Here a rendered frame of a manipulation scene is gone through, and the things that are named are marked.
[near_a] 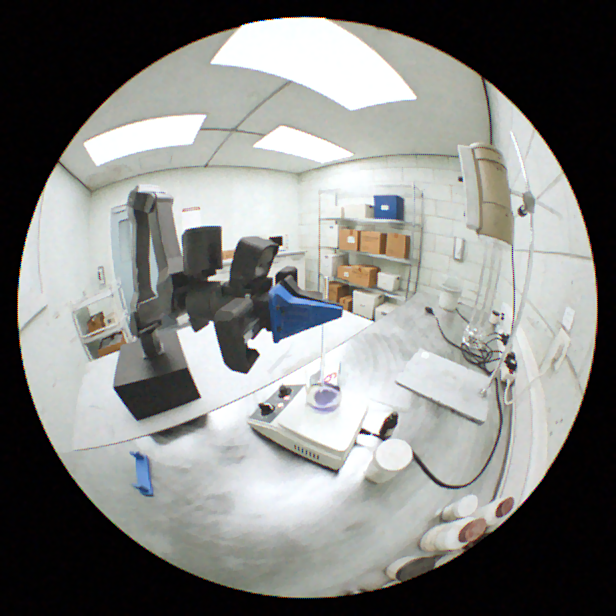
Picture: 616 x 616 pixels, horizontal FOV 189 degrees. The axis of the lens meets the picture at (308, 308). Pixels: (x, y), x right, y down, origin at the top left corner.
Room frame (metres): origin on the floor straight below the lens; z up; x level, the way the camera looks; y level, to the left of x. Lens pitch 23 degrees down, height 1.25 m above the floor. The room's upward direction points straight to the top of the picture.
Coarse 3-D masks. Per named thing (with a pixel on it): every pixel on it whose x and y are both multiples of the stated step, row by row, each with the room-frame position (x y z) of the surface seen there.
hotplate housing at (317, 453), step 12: (288, 384) 0.30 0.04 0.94; (252, 420) 0.20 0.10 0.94; (276, 420) 0.18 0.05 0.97; (264, 432) 0.18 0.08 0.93; (276, 432) 0.16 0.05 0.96; (288, 432) 0.16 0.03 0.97; (360, 432) 0.17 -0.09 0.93; (288, 444) 0.15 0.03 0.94; (300, 444) 0.14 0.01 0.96; (312, 444) 0.14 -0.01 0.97; (312, 456) 0.13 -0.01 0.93; (324, 456) 0.12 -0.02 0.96; (336, 456) 0.11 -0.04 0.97; (336, 468) 0.11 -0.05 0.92
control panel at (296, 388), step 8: (296, 384) 0.29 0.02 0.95; (304, 384) 0.28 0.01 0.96; (296, 392) 0.26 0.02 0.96; (272, 400) 0.25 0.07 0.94; (280, 400) 0.24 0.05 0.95; (288, 400) 0.24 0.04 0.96; (280, 408) 0.22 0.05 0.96; (256, 416) 0.21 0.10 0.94; (264, 416) 0.20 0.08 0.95; (272, 416) 0.20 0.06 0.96
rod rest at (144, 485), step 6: (138, 456) 0.03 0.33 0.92; (144, 456) 0.04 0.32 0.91; (138, 462) 0.02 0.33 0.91; (144, 462) 0.03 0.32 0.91; (138, 468) 0.01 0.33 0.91; (144, 468) 0.02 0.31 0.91; (138, 474) -0.01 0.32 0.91; (144, 474) 0.00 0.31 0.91; (138, 480) -0.02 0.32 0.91; (144, 480) -0.01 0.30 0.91; (150, 480) 0.00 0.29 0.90; (138, 486) -0.04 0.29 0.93; (144, 486) -0.03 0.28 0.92; (150, 486) -0.02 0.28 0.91; (144, 492) -0.04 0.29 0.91; (150, 492) -0.03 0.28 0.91
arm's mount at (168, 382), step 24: (168, 336) 0.38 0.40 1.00; (120, 360) 0.22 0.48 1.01; (144, 360) 0.25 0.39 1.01; (168, 360) 0.27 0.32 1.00; (120, 384) 0.14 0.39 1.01; (144, 384) 0.18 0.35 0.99; (168, 384) 0.22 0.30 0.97; (192, 384) 0.26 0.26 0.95; (144, 408) 0.16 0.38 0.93; (168, 408) 0.20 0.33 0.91
